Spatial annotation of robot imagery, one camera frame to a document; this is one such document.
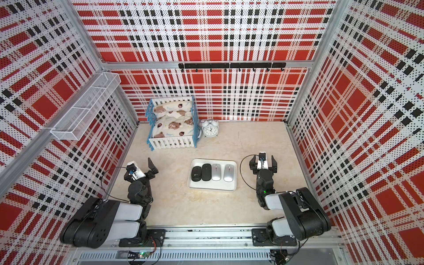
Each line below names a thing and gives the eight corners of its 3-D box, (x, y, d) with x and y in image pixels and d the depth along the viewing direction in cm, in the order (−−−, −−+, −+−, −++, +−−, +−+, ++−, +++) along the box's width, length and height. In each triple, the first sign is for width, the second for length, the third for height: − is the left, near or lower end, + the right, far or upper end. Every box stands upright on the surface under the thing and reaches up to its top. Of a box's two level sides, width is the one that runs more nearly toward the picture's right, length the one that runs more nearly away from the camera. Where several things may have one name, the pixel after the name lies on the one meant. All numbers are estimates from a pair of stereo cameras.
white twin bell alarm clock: (203, 137, 112) (201, 126, 104) (204, 129, 117) (202, 118, 109) (218, 137, 112) (218, 126, 104) (218, 129, 117) (218, 118, 109)
